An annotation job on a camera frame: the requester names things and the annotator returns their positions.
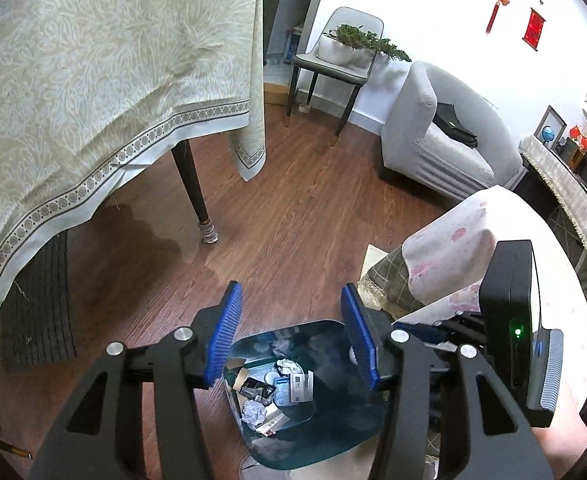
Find black box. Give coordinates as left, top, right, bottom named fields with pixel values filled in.
left=238, top=379, right=277, bottom=403

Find beige patterned tablecloth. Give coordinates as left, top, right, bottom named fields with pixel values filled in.
left=0, top=0, right=267, bottom=336

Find checked cushion with fringe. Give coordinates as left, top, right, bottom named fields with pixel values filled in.
left=358, top=245, right=427, bottom=318

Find potted green plant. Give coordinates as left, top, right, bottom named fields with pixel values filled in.
left=316, top=24, right=413, bottom=67

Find trash bin with blue bag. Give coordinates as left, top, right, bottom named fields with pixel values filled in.
left=222, top=319, right=390, bottom=472

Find picture frame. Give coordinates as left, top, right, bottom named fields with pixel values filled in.
left=533, top=106, right=567, bottom=153

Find dark wooden table leg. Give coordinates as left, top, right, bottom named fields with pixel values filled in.
left=171, top=140, right=220, bottom=246

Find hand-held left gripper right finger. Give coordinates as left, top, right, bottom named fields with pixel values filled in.
left=341, top=282, right=557, bottom=480

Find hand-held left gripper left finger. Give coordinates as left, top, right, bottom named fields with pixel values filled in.
left=26, top=281, right=244, bottom=480

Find red wall scroll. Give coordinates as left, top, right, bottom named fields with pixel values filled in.
left=522, top=7, right=545, bottom=51

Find pink printed tablecloth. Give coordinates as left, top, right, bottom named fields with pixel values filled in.
left=401, top=185, right=587, bottom=411

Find dark ribbed floor mat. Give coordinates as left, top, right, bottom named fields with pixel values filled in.
left=0, top=232, right=79, bottom=373

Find blue white tissue packet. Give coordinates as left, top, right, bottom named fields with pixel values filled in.
left=274, top=370, right=315, bottom=406

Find person's right forearm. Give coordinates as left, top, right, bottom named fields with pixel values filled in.
left=536, top=400, right=587, bottom=480

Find grey armchair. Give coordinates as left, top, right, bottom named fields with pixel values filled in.
left=381, top=60, right=524, bottom=201

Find black bag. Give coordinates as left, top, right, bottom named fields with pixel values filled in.
left=432, top=102, right=478, bottom=150

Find grey dining chair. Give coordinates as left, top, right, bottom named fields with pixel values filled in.
left=286, top=6, right=385, bottom=147

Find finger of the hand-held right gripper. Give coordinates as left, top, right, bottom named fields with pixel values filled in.
left=393, top=310, right=487, bottom=347

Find beige fringed cabinet cloth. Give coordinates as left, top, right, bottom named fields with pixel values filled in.
left=518, top=135, right=587, bottom=301

